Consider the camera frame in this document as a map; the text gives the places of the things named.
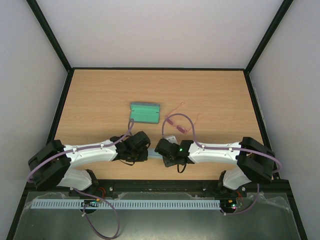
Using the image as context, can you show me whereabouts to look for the light blue cleaning cloth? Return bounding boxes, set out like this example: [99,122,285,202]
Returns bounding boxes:
[148,148,163,160]

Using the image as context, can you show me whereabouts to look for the pink sunglasses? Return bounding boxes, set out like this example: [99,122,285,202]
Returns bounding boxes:
[165,102,192,135]

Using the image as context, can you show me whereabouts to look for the grey-green glasses case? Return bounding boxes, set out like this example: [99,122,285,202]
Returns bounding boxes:
[129,102,161,124]

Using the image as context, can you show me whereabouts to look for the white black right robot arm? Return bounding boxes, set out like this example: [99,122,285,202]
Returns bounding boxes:
[154,137,275,196]

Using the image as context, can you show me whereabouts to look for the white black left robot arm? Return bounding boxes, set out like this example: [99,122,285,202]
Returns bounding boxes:
[27,131,151,191]

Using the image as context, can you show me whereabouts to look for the grey metal front tray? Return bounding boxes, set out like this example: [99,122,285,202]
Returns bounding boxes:
[14,192,300,240]

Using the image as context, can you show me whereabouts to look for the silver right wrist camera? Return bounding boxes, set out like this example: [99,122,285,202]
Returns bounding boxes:
[164,135,178,145]

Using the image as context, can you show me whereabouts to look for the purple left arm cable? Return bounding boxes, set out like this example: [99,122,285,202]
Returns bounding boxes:
[26,118,120,238]

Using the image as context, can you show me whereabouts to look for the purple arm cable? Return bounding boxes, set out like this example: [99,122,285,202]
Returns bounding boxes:
[161,113,282,217]
[26,118,120,238]

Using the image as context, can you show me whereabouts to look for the black front frame rail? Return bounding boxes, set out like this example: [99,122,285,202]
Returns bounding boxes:
[25,179,293,200]

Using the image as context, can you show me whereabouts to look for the black frame rail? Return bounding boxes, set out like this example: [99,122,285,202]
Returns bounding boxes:
[45,68,75,145]
[25,179,293,200]
[244,69,309,240]
[72,67,245,72]

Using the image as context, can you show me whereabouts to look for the black back frame rail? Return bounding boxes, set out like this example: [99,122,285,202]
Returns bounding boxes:
[72,67,245,72]

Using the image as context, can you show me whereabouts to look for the black left frame rail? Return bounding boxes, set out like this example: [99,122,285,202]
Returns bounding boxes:
[45,68,75,145]

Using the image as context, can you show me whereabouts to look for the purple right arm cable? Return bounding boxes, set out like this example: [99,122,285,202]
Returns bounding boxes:
[161,113,282,217]

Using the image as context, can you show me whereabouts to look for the white slotted cable duct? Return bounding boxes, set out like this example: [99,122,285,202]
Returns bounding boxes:
[25,199,221,210]

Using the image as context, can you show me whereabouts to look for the black right frame rail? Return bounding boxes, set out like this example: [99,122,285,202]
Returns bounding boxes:
[244,69,309,240]

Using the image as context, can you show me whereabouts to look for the black back left frame post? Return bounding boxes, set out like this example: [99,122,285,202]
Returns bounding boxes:
[26,0,72,73]

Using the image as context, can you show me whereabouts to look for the black frame post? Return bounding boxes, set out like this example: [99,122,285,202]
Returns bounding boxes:
[245,0,294,74]
[26,0,72,73]

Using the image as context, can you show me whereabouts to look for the black back right frame post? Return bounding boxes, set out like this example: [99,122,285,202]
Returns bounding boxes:
[245,0,294,74]

